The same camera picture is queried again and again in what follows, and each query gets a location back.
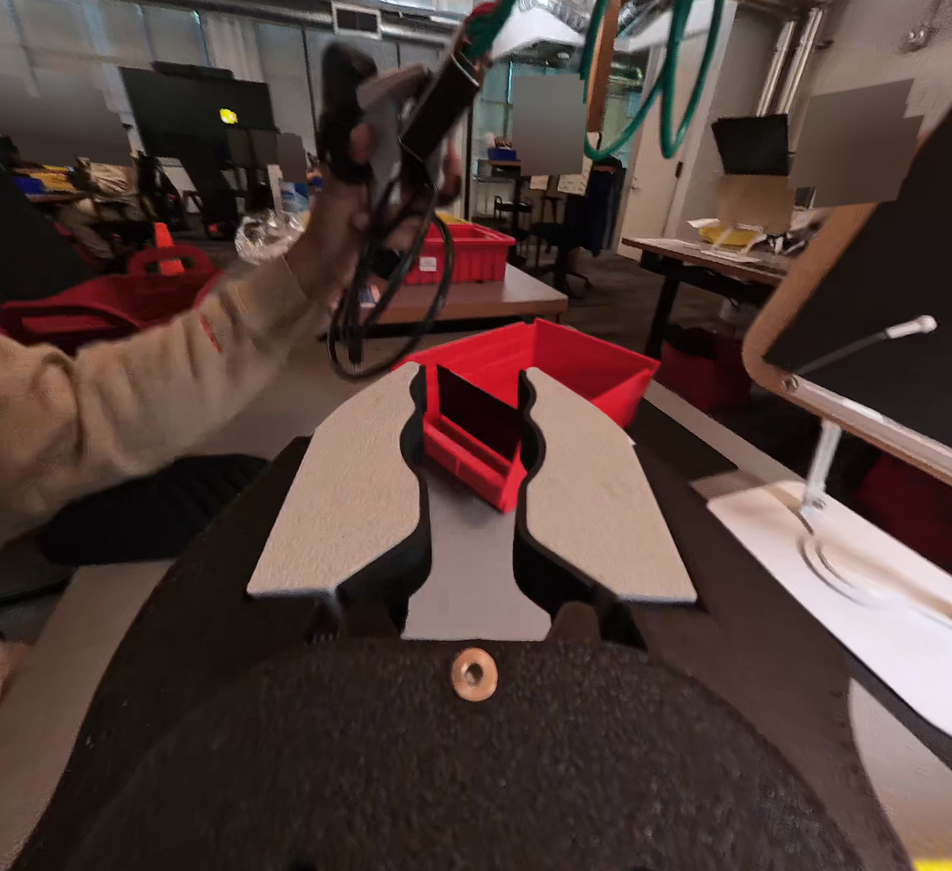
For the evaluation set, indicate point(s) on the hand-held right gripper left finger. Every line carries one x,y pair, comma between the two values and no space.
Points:
349,499

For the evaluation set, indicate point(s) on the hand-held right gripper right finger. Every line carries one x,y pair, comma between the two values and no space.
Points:
602,506

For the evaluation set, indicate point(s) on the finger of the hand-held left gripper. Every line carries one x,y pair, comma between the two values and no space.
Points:
394,86

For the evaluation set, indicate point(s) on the black ethernet adapter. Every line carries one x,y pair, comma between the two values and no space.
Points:
439,105

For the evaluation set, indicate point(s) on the red plastic bin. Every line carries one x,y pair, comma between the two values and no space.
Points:
587,365

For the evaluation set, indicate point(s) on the person's left hand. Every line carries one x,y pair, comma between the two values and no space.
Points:
327,231

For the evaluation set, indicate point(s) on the black divider card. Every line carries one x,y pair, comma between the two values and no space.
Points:
476,417

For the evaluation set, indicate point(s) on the large black screen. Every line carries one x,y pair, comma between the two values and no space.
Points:
186,112

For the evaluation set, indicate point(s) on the clear plastic bag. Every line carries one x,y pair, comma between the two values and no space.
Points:
264,238

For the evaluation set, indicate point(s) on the red ribbed tote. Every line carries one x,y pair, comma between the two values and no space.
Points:
468,253

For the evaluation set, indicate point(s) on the orange traffic cone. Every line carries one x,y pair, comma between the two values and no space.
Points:
163,237

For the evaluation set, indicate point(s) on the white board stand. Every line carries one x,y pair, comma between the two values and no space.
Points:
877,633

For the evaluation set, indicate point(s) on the cardboard box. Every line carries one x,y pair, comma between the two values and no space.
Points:
751,205

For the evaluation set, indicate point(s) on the black monitor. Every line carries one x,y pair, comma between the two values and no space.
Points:
751,145

